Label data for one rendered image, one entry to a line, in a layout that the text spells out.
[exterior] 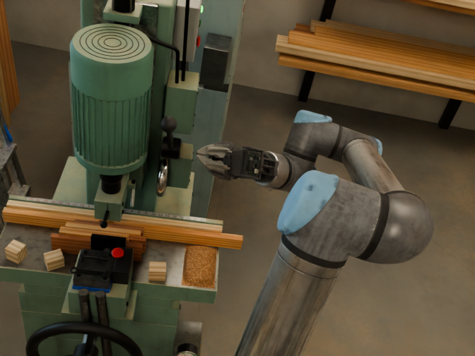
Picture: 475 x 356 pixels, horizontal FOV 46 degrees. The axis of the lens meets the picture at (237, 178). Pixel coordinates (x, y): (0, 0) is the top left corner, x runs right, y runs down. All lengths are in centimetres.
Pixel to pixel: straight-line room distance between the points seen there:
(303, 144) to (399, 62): 199
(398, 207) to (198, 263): 74
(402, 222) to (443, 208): 258
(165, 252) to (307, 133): 52
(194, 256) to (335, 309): 130
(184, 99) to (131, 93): 31
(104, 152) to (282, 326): 60
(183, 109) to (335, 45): 192
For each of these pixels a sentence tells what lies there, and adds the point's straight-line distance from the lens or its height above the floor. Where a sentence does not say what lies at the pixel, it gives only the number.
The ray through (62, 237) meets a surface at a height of 96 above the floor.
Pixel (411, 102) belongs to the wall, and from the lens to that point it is 408.
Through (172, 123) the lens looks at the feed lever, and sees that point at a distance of 119.
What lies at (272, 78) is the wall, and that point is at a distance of 393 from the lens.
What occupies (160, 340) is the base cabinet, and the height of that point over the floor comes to 63.
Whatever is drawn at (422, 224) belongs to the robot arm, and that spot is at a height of 152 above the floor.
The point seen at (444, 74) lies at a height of 61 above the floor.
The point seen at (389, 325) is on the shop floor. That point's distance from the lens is 280.
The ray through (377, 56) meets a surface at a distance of 336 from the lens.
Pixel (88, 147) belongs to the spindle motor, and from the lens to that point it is 134.
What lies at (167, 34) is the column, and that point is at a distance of 144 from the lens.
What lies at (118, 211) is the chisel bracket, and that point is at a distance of 151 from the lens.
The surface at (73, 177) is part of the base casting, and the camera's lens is 195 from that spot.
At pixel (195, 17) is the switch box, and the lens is 151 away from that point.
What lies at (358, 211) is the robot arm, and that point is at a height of 154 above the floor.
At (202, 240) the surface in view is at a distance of 162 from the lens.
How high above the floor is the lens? 213
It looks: 42 degrees down
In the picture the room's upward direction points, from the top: 12 degrees clockwise
